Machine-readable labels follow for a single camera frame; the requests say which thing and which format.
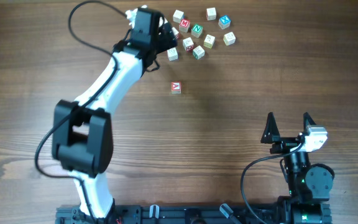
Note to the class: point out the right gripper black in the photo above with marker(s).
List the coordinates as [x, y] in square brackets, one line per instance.
[271, 134]

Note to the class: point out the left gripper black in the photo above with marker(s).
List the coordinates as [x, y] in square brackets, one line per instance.
[168, 43]

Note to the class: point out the dark red sided block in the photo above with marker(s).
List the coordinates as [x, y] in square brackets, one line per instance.
[175, 33]

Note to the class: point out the red A letter block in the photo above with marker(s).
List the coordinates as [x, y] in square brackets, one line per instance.
[176, 87]

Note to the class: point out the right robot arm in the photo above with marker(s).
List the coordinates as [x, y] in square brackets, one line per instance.
[309, 184]

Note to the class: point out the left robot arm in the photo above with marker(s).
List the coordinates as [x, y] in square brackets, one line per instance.
[82, 135]

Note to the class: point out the plain wooden picture block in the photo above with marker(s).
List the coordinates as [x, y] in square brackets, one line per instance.
[172, 54]

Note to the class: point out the red O sided block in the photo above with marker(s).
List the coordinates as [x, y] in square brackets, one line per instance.
[188, 44]

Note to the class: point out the red M letter block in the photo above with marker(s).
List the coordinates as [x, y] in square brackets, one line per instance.
[184, 25]

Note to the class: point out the plain top block blue side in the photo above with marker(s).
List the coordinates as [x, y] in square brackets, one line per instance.
[178, 16]

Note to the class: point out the green N letter block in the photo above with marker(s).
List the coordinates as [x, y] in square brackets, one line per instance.
[197, 30]

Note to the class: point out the green-sided picture block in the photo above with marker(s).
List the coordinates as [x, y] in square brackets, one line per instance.
[198, 52]

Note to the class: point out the yellow-sided picture block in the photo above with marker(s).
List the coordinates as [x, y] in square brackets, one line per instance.
[209, 41]

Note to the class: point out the plain wooden block top right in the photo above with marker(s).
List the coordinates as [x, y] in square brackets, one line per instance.
[211, 13]

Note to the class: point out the blue X letter block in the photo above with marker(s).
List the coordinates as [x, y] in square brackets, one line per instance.
[224, 22]

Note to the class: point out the yellow-sided block right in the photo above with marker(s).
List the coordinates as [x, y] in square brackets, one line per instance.
[229, 38]

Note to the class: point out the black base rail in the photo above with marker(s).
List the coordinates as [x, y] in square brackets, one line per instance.
[269, 213]

